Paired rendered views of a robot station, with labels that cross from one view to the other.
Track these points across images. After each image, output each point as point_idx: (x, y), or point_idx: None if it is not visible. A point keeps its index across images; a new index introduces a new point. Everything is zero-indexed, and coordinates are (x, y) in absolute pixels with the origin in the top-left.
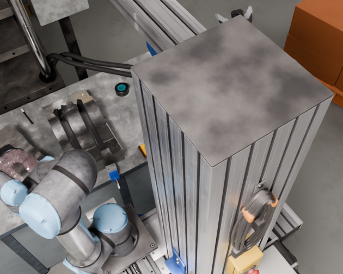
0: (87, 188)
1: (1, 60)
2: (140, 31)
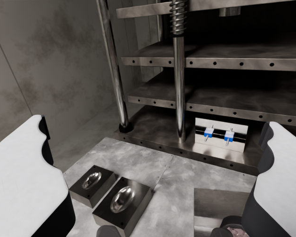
0: None
1: None
2: None
